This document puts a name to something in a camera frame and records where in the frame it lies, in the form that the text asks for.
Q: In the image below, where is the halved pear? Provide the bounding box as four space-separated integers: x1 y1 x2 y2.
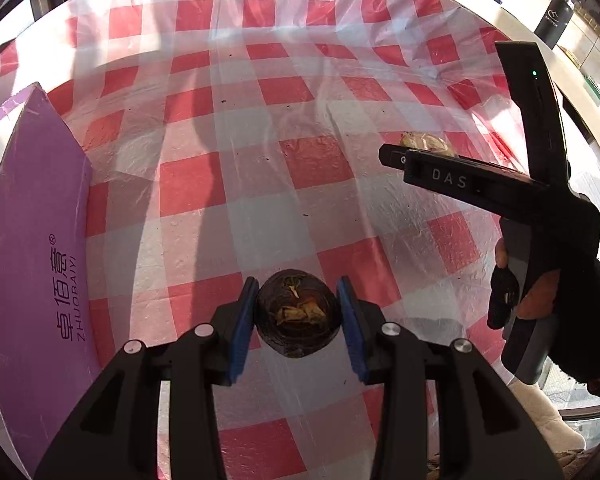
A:
400 132 457 157

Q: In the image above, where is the dark passion fruit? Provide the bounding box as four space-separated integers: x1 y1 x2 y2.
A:
253 269 342 359

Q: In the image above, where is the right hand black glove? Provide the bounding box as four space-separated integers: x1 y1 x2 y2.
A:
488 240 600 397

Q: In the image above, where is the black bottle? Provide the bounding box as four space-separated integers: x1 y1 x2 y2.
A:
534 0 574 49

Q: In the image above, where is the purple cardboard box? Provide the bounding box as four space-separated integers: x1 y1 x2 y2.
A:
0 84 100 474

